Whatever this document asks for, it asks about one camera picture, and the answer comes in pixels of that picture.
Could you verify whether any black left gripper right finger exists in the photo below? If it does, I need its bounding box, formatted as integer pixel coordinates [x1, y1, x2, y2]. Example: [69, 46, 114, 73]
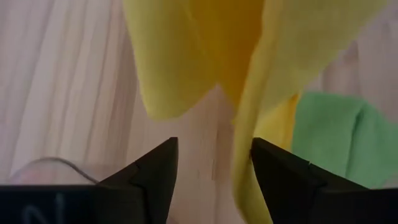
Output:
[250, 137, 398, 224]

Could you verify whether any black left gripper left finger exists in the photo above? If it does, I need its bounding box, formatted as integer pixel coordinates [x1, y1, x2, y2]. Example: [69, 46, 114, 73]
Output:
[0, 136, 179, 224]

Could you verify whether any green microfiber towel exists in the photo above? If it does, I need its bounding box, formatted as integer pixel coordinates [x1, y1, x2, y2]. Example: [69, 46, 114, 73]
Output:
[291, 91, 398, 189]

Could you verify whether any yellow microfiber towel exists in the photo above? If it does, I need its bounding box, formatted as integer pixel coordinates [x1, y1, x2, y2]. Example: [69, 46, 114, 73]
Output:
[123, 0, 389, 224]

